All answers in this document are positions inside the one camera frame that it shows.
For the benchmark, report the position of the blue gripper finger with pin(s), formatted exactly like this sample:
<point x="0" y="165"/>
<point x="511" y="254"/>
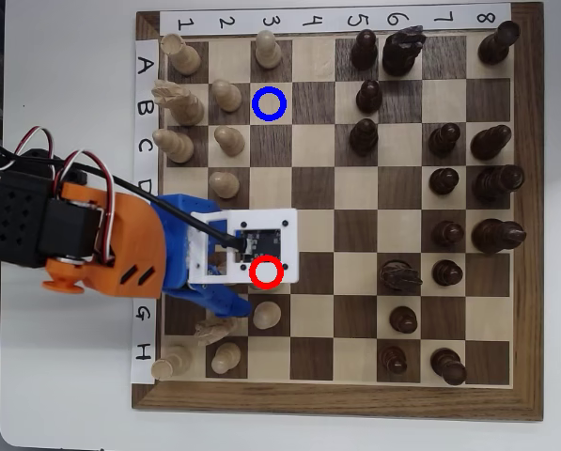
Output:
<point x="223" y="303"/>

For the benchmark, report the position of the orange and black robot arm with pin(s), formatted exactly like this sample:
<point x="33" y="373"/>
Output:
<point x="134" y="235"/>

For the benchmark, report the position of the light wooden knight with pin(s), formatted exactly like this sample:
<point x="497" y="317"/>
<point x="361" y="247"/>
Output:
<point x="214" y="331"/>
<point x="186" y="105"/>

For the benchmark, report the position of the light wooden pawn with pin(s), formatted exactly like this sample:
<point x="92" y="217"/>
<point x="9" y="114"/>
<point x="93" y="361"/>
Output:
<point x="226" y="357"/>
<point x="227" y="96"/>
<point x="223" y="184"/>
<point x="229" y="141"/>
<point x="268" y="51"/>
<point x="266" y="315"/>

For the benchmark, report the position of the light wooden rook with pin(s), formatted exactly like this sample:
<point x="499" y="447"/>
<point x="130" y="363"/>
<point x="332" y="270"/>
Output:
<point x="186" y="58"/>
<point x="172" y="362"/>

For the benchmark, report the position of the light wooden bishop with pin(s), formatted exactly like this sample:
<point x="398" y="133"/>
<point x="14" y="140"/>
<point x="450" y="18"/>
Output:
<point x="176" y="146"/>

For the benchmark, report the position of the wooden chessboard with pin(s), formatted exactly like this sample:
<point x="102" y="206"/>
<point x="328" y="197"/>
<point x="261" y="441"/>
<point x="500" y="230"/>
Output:
<point x="336" y="399"/>

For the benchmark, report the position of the white letter label strip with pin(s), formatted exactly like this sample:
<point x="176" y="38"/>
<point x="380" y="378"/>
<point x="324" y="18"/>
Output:
<point x="144" y="89"/>

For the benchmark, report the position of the dark wooden knight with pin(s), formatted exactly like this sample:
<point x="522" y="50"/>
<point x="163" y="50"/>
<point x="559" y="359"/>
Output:
<point x="397" y="277"/>
<point x="400" y="56"/>

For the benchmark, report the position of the dark wooden pawn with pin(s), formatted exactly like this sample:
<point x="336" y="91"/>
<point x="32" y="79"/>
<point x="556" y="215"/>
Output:
<point x="403" y="320"/>
<point x="447" y="273"/>
<point x="447" y="234"/>
<point x="443" y="181"/>
<point x="393" y="361"/>
<point x="364" y="51"/>
<point x="369" y="97"/>
<point x="443" y="140"/>

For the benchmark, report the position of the dark wooden bishop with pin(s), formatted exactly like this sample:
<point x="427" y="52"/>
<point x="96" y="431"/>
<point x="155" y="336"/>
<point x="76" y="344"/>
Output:
<point x="363" y="138"/>
<point x="489" y="143"/>

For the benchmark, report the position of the dark wooden rook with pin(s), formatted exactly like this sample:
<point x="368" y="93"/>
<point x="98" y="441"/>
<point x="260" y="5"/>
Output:
<point x="447" y="366"/>
<point x="496" y="44"/>

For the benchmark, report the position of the white number label strip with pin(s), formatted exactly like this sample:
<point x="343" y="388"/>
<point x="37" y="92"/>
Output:
<point x="291" y="19"/>

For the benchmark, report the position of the dark wooden king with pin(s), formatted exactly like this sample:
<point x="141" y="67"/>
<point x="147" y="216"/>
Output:
<point x="493" y="236"/>

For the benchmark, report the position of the dark wooden queen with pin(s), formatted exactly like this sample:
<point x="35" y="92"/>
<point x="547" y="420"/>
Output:
<point x="493" y="184"/>

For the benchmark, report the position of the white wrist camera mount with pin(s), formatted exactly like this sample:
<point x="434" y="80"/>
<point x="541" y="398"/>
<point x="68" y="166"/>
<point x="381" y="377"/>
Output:
<point x="266" y="221"/>

